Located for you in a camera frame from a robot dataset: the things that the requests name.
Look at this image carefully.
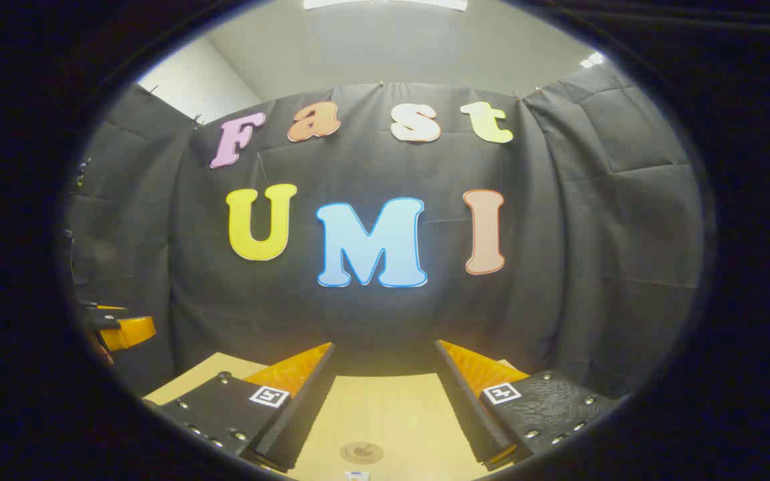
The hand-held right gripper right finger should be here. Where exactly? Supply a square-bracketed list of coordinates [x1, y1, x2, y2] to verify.
[434, 339, 630, 472]

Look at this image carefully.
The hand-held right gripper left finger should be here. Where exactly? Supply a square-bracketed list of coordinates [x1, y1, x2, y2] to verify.
[143, 342, 336, 472]

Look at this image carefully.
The round cork coaster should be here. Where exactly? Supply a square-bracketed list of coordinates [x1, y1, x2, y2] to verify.
[340, 441, 384, 465]

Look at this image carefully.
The wooden desktop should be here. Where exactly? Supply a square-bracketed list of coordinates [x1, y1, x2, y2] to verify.
[143, 353, 526, 481]

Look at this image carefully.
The black backdrop cloth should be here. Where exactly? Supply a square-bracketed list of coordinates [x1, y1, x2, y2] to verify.
[64, 67, 707, 402]

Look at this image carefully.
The long ceiling light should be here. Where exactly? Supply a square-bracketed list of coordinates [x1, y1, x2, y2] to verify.
[303, 0, 469, 11]

